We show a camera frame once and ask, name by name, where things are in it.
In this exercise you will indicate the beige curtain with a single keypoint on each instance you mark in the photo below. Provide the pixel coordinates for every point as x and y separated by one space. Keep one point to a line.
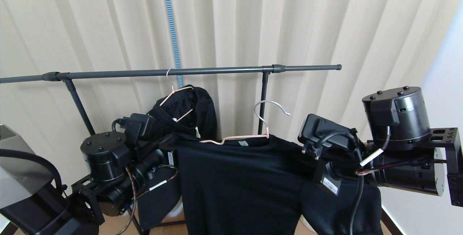
325 17

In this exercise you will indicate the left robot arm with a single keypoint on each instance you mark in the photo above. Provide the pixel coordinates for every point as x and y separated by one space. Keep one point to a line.
105 155

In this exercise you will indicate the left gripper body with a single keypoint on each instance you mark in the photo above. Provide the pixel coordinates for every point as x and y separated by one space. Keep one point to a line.
144 170

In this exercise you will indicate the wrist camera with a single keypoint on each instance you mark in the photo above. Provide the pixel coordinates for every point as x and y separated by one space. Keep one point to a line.
139 126
322 130

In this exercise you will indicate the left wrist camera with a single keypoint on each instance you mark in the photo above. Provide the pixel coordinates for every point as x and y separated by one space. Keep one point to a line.
139 126

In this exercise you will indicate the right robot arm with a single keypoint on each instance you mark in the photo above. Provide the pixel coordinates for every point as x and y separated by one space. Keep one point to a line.
398 119

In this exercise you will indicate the black garment with white label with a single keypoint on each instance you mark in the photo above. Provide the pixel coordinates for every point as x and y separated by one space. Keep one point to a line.
246 191

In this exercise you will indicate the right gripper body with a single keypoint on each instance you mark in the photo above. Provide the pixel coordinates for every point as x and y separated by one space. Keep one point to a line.
405 171

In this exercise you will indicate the pink clothes hanger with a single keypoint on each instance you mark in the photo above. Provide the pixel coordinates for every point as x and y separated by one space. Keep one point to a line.
173 92
235 138

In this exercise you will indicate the black clothes rack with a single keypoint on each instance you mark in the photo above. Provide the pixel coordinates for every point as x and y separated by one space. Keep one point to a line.
126 72

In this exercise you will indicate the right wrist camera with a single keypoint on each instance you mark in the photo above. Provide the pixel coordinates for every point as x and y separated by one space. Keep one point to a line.
322 130

